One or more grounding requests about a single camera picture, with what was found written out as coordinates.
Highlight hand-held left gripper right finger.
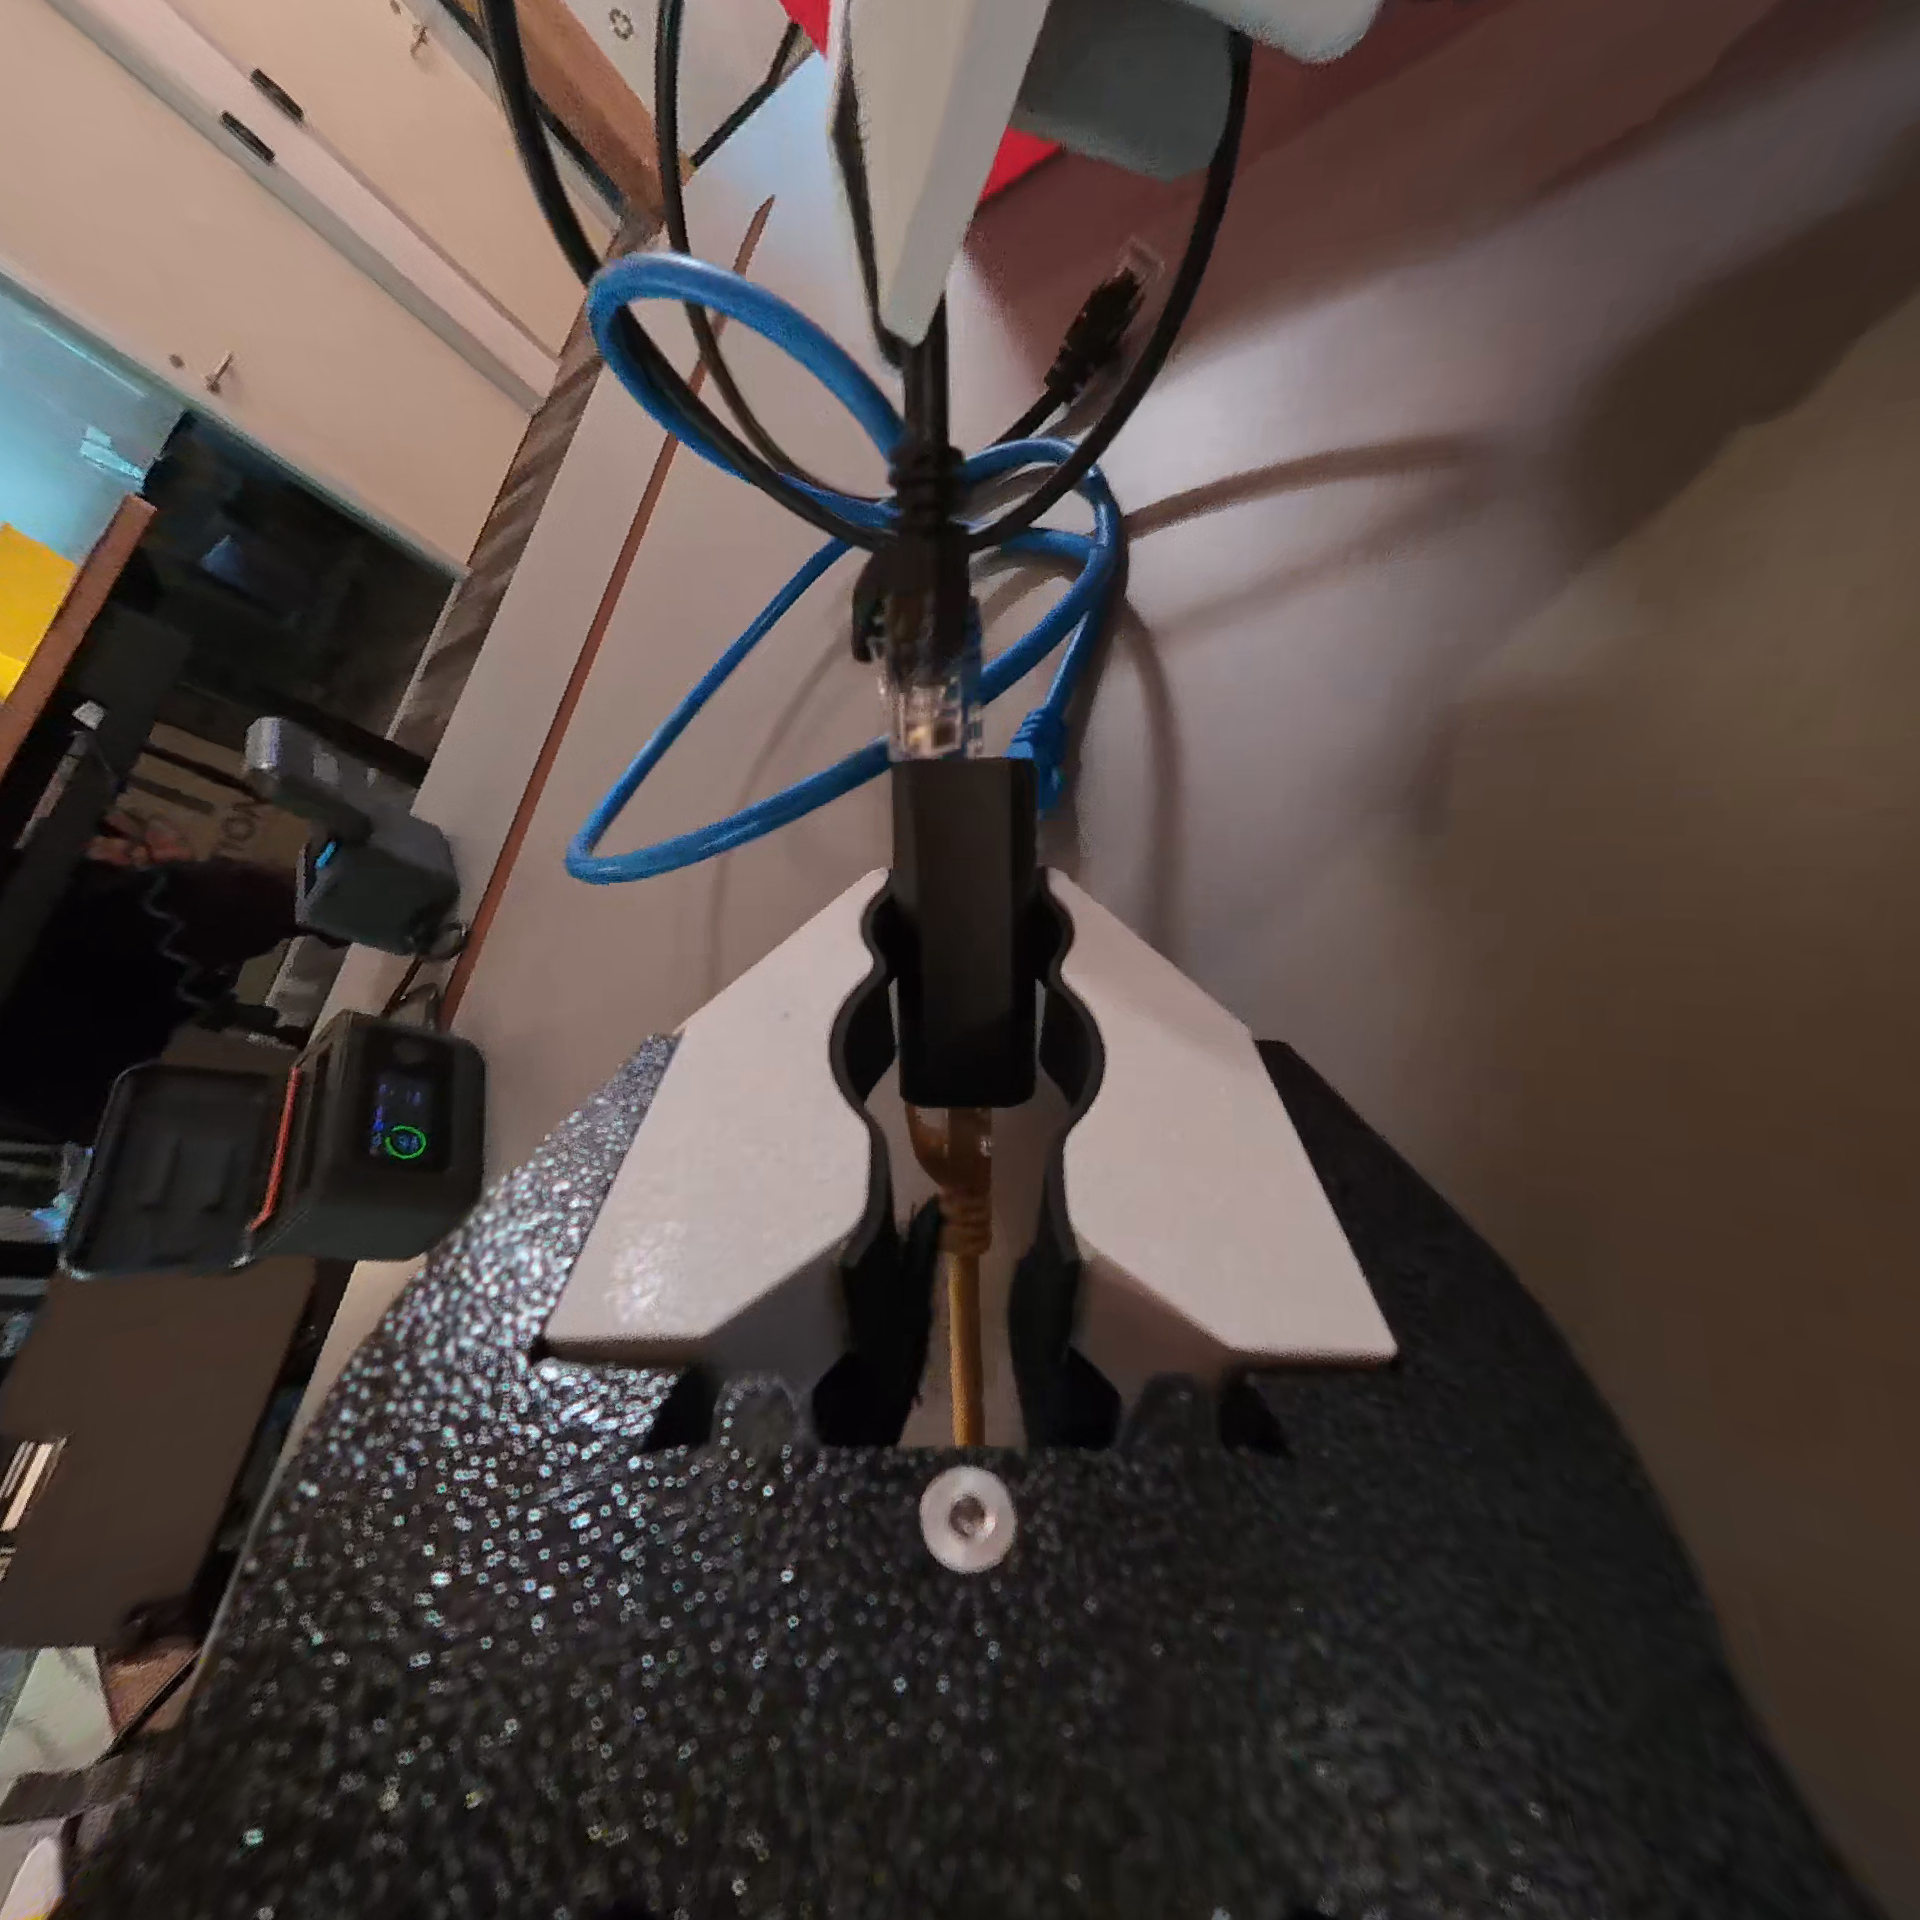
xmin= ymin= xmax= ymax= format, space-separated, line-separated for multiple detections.
xmin=1036 ymin=865 xmax=1401 ymax=1390

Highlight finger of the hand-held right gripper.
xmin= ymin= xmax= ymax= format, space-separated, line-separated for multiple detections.
xmin=829 ymin=0 xmax=1384 ymax=355

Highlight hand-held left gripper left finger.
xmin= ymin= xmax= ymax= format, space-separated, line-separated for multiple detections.
xmin=539 ymin=865 xmax=922 ymax=1390

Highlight yellow ethernet cable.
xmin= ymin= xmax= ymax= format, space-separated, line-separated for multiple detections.
xmin=904 ymin=1104 xmax=995 ymax=1449

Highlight blue ethernet cable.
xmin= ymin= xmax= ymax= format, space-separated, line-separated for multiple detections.
xmin=564 ymin=251 xmax=1128 ymax=887

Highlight black ethernet cable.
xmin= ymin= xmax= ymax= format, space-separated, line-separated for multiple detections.
xmin=480 ymin=0 xmax=1255 ymax=768

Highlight black ethernet coupler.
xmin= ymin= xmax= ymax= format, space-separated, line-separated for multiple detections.
xmin=891 ymin=757 xmax=1045 ymax=1105

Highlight black device with small screen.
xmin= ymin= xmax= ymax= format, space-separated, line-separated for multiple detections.
xmin=64 ymin=1008 xmax=490 ymax=1280

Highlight grey device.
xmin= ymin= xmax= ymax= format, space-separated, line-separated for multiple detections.
xmin=245 ymin=715 xmax=461 ymax=957

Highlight white cabinet doors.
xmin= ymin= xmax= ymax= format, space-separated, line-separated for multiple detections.
xmin=0 ymin=0 xmax=633 ymax=413

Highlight yellow box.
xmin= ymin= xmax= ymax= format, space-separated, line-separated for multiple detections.
xmin=0 ymin=521 xmax=81 ymax=705

